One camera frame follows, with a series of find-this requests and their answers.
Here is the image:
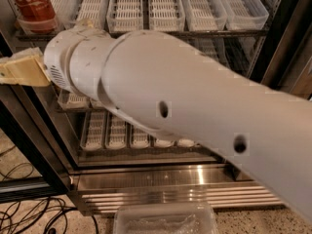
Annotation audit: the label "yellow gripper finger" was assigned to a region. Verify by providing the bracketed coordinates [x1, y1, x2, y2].
[0, 48, 51, 87]

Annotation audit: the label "red coca-cola can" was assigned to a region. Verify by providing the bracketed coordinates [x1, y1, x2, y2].
[6, 0, 57, 34]

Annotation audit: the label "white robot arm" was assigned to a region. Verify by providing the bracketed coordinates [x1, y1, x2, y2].
[1, 26, 312, 220]

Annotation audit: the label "open fridge glass door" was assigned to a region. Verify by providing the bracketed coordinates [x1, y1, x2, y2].
[0, 32, 74, 204]

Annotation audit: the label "clear plastic bin on floor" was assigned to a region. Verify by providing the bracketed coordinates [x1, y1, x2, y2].
[113, 203, 219, 234]

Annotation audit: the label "black cables on floor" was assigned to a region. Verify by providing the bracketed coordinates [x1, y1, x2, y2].
[0, 144, 100, 234]

